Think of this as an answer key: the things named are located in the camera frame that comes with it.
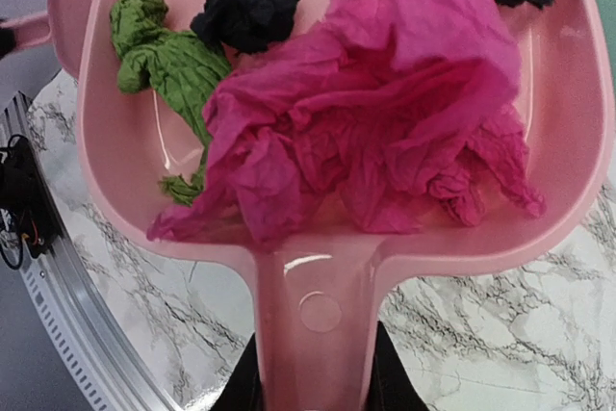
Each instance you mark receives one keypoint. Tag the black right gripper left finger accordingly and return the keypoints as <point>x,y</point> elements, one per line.
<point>243,390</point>

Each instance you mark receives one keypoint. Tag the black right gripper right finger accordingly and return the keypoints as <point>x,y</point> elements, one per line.
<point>390,387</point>

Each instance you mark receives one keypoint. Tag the pink plastic dustpan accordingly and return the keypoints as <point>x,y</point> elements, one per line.
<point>316,297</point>

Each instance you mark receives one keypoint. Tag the pink hand brush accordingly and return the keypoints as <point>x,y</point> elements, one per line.
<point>63,24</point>

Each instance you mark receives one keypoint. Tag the magenta paper scrap lower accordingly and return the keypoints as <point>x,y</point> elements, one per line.
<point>395,105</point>

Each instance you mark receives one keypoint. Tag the green black paper scrap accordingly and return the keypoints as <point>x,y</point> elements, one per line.
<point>178,66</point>

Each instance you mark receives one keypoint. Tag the small black paper scrap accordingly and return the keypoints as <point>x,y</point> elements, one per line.
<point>248,26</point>

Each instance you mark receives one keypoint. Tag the aluminium front rail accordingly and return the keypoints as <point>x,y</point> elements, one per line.
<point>116,331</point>

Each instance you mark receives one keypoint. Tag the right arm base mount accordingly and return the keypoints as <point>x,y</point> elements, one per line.
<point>27,210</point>

